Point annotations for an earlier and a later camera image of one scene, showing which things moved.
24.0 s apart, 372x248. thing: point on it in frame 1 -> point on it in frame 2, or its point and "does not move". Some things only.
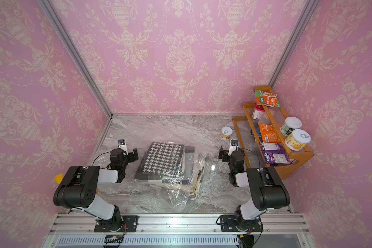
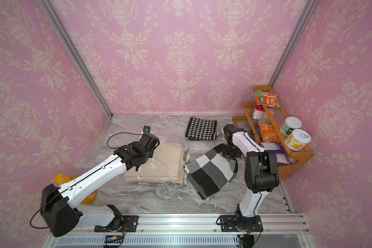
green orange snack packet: [267, 98] does not move
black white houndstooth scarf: [163, 162] -> [202, 129]
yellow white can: [298, 140] does not move
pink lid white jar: [258, 112] does not move
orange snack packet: [268, 134] does not move
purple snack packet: [275, 153] does not move
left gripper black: [131, 157] -> [151, 153]
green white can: [290, 124] does not move
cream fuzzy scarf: [192, 187] -> [168, 165]
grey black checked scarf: [189, 154] -> [211, 171]
